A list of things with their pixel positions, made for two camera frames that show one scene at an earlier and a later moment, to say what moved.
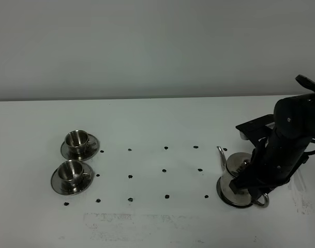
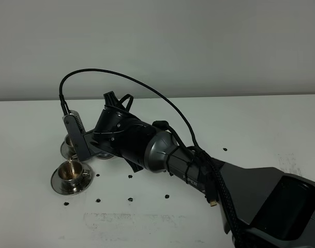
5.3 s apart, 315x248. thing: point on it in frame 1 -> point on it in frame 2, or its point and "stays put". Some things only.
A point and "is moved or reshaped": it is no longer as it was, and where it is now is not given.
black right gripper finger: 237,183 -> 135,167
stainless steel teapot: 235,164 is moved or reshaped
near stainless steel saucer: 85,183 stays put
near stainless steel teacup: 71,173 stays put
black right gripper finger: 255,193 -> 110,98
